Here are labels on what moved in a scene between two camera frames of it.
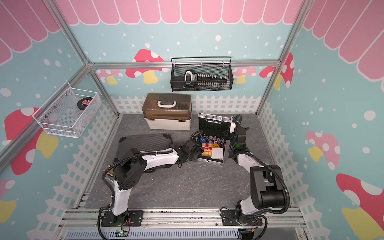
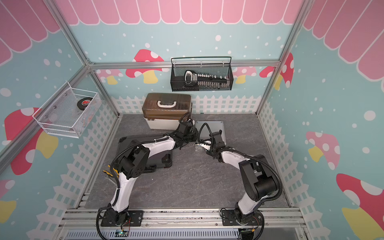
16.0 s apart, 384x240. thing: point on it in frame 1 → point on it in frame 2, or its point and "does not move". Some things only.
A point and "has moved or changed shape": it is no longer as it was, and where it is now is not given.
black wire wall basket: x=201 y=74 does not move
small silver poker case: x=214 y=129 has moved or changed shape
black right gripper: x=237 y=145 → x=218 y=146
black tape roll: x=83 y=103 does not move
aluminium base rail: x=285 y=224 does not move
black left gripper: x=197 y=153 → x=193 y=133
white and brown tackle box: x=168 y=111 does not move
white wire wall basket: x=67 y=112 does not move
